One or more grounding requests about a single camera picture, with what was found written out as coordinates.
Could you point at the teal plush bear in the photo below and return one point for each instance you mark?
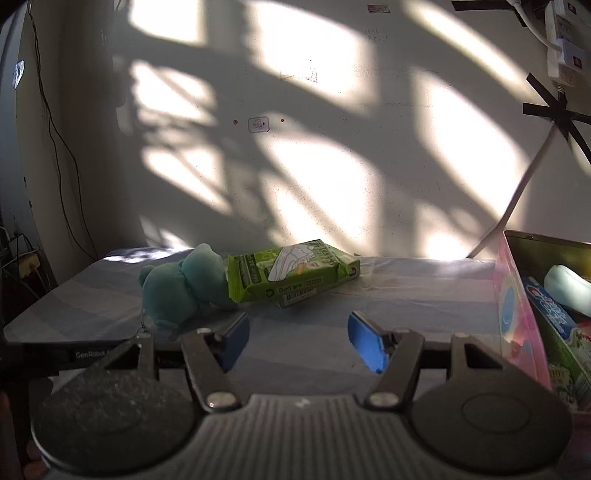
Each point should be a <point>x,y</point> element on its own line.
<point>176,292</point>

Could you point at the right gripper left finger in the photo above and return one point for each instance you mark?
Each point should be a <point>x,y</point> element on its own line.
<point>208,356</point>

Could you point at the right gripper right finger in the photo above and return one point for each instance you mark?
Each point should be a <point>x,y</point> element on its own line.
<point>394,355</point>

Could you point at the pink macaron biscuit tin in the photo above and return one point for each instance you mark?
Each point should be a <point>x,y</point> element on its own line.
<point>528,255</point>

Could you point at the green toothpaste box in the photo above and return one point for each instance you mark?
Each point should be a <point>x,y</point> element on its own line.
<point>568,356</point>

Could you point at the green tissue pack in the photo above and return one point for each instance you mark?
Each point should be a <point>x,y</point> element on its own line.
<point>288,275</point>

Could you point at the crest toothpaste box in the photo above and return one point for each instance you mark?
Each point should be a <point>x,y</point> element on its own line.
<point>550,310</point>

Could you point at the white power strip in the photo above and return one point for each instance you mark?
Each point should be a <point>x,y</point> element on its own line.
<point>567,26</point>

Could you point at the wall sticker label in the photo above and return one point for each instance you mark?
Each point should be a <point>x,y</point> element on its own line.
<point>259,124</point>

